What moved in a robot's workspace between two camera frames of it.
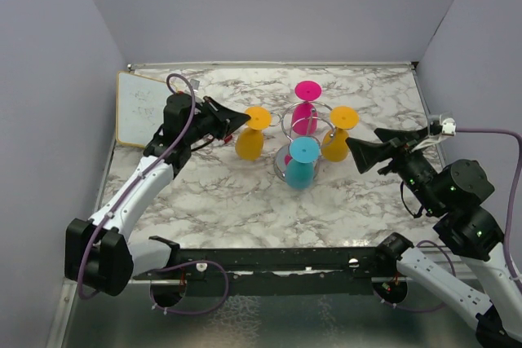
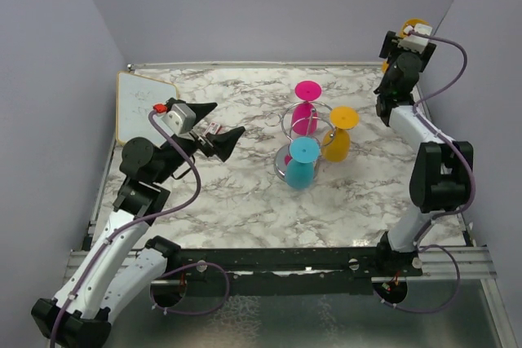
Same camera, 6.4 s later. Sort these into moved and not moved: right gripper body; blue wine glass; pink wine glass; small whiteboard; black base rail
Moved: right gripper body
Not moved: black base rail; pink wine glass; small whiteboard; blue wine glass
